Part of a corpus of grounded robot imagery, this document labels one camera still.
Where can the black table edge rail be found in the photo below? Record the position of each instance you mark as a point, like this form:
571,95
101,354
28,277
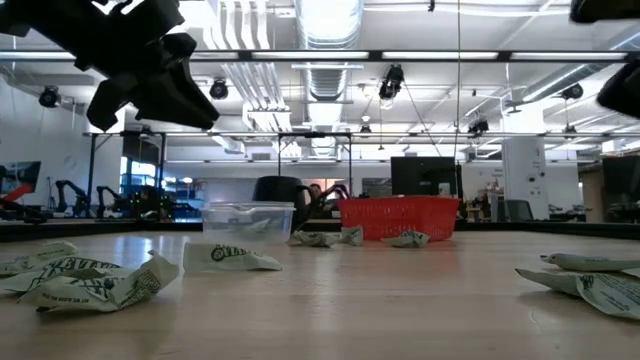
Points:
75,229

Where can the clear plastic food container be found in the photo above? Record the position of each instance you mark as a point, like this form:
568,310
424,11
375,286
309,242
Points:
247,215

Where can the black metal stand frame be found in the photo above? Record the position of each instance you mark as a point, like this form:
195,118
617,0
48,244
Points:
92,170

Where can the grey office chair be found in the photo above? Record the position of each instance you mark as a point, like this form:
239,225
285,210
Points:
520,210

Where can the black mug green inside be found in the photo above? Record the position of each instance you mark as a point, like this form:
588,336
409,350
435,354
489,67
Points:
280,190

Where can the dark wall screen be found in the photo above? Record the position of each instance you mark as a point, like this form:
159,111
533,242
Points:
25,172

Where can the black overhead hanging camera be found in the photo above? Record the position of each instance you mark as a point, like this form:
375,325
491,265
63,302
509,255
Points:
392,80

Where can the white square column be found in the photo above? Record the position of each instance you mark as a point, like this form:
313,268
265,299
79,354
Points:
525,170

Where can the black overhead light beam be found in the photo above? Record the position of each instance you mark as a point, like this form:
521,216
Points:
300,55

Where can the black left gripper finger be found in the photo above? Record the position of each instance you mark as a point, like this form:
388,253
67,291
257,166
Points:
107,105
175,105

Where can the silver ceiling air duct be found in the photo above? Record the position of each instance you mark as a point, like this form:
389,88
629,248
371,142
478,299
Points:
327,30

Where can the red plastic slotted basket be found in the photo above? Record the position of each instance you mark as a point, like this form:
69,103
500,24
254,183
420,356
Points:
400,217

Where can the silver horizontal rail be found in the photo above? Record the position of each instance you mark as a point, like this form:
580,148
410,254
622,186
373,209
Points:
425,134

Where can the black ceiling spotlight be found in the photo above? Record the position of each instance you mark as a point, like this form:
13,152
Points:
572,91
49,97
218,90
478,127

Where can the person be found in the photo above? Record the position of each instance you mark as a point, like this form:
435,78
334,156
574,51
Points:
316,192

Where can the black computer monitor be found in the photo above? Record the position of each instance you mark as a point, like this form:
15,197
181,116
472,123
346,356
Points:
422,175

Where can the green-printed paper wrapper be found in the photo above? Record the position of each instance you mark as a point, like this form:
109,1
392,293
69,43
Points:
257,226
407,240
40,252
225,257
585,262
353,235
100,295
60,267
315,239
610,295

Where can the black background robot arm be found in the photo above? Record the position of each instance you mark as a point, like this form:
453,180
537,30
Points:
105,195
80,195

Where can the red background object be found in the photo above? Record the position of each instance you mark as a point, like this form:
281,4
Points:
17,192

